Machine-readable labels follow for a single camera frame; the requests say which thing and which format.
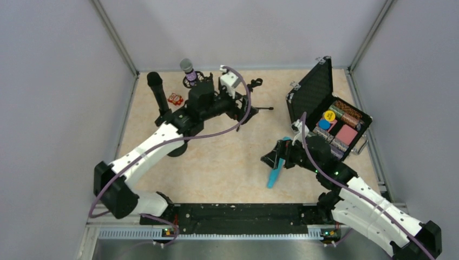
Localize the teal microphone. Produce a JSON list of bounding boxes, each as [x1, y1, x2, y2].
[[267, 136, 291, 189]]

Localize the small black tripod stand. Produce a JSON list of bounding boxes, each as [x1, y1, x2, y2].
[[235, 78, 274, 132]]

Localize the shock mount tripod stand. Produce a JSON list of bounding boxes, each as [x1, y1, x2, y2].
[[182, 71, 215, 93]]

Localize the purple glitter microphone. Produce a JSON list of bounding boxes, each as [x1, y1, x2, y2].
[[180, 58, 198, 88]]

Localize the round base microphone stand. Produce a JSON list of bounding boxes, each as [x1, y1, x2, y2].
[[154, 109, 191, 157]]

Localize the black microphone orange end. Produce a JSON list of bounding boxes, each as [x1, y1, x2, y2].
[[147, 71, 171, 118]]

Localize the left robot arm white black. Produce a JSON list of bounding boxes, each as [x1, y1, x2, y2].
[[94, 79, 263, 219]]

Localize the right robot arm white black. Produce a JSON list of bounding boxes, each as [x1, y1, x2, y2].
[[260, 136, 442, 259]]

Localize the blue round chip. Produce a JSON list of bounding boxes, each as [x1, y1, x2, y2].
[[318, 120, 331, 131]]

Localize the red owl toy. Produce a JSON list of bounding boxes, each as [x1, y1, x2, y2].
[[167, 93, 184, 106]]

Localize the yellow round chip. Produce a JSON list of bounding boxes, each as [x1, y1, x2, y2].
[[323, 110, 336, 122]]

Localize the pink card box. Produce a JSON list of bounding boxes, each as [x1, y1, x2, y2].
[[335, 125, 358, 145]]

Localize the black foam lined case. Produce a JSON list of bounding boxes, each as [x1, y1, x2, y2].
[[286, 56, 372, 155]]

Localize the poker chip rolls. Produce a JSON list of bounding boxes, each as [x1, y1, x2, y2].
[[308, 100, 366, 160]]

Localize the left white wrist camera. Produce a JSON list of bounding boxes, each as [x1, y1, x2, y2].
[[219, 69, 241, 100]]

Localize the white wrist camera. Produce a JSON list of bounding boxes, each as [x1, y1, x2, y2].
[[291, 119, 303, 143], [219, 69, 241, 100]]

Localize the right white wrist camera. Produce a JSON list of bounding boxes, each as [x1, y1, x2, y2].
[[291, 119, 303, 143]]

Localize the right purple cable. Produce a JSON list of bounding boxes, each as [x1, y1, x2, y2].
[[300, 112, 436, 260]]

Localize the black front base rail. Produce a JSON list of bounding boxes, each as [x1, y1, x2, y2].
[[162, 203, 325, 235]]

